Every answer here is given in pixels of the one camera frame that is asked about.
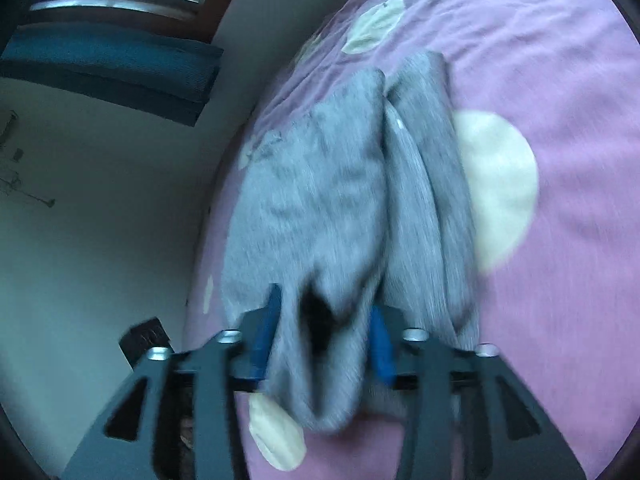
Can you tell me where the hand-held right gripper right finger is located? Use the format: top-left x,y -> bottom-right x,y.
369,306 -> 587,480

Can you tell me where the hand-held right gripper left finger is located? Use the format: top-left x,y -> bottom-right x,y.
62,283 -> 284,480

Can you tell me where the grey knit sweater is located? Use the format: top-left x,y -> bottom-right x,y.
220,51 -> 482,435

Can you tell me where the black box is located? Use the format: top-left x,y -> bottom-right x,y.
119,317 -> 175,367

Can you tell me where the dark blue curtain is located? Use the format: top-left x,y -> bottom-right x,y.
0,24 -> 225,129

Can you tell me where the purple dotted bedsheet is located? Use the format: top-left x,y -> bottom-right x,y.
181,0 -> 640,473

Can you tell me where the thin wall cable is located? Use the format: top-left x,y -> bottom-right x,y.
0,110 -> 57,209

